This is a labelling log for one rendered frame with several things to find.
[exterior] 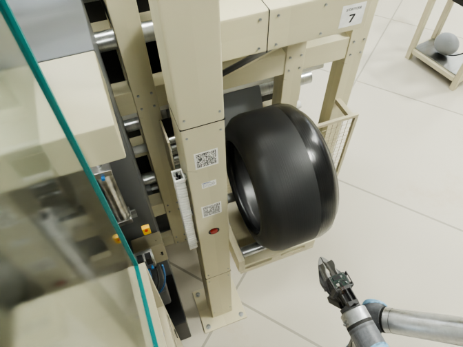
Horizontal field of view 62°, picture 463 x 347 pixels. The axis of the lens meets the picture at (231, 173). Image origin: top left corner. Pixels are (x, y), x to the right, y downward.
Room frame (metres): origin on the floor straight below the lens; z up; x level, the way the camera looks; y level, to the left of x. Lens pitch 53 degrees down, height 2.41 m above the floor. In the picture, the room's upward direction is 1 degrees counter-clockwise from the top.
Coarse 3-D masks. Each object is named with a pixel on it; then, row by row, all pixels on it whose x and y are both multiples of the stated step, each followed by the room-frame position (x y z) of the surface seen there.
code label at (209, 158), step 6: (210, 150) 0.75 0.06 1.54; (216, 150) 0.75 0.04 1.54; (198, 156) 0.73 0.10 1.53; (204, 156) 0.74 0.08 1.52; (210, 156) 0.75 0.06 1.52; (216, 156) 0.75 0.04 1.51; (198, 162) 0.73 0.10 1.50; (204, 162) 0.74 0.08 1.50; (210, 162) 0.75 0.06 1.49; (216, 162) 0.75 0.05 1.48; (198, 168) 0.73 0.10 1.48
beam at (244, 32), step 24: (240, 0) 1.15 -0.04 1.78; (264, 0) 1.15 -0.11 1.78; (288, 0) 1.14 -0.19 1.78; (312, 0) 1.14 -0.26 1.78; (336, 0) 1.17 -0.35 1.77; (360, 0) 1.20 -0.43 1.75; (240, 24) 1.06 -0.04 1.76; (264, 24) 1.09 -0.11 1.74; (288, 24) 1.11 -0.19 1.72; (312, 24) 1.14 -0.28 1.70; (336, 24) 1.18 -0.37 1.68; (360, 24) 1.21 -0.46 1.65; (240, 48) 1.06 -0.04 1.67; (264, 48) 1.09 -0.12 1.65
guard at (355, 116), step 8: (328, 120) 1.40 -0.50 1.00; (336, 120) 1.39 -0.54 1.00; (352, 120) 1.44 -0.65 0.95; (336, 128) 1.41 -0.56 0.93; (344, 128) 1.43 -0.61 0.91; (352, 128) 1.43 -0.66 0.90; (336, 144) 1.42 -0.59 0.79; (344, 144) 1.44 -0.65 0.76; (344, 152) 1.44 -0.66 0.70; (336, 168) 1.45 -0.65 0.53
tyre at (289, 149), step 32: (256, 128) 0.93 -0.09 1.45; (288, 128) 0.92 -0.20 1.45; (256, 160) 0.81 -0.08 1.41; (288, 160) 0.80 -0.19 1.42; (320, 160) 0.81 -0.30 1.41; (256, 192) 0.74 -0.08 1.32; (288, 192) 0.71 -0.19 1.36; (320, 192) 0.73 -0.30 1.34; (256, 224) 0.85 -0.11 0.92; (288, 224) 0.65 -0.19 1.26; (320, 224) 0.68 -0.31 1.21
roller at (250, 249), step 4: (248, 244) 0.75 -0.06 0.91; (252, 244) 0.75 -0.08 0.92; (256, 244) 0.75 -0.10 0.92; (240, 248) 0.74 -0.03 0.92; (244, 248) 0.73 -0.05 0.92; (248, 248) 0.73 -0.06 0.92; (252, 248) 0.73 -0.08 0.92; (256, 248) 0.73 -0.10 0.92; (260, 248) 0.73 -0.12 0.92; (264, 248) 0.74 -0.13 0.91; (244, 252) 0.72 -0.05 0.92; (248, 252) 0.72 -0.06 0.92; (252, 252) 0.72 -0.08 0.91; (256, 252) 0.72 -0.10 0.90; (244, 256) 0.70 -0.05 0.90
